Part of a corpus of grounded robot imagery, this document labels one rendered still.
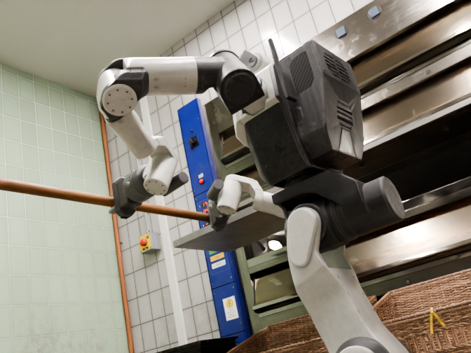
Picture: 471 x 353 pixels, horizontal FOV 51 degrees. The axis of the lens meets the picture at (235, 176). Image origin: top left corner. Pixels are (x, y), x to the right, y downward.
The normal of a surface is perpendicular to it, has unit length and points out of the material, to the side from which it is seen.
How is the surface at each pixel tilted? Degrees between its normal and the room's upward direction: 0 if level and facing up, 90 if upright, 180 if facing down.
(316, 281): 113
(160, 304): 90
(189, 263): 90
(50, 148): 90
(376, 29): 90
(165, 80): 145
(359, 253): 70
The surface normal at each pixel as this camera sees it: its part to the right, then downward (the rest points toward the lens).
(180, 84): 0.31, 0.51
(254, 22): -0.60, -0.18
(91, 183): 0.77, -0.38
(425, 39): -0.64, -0.47
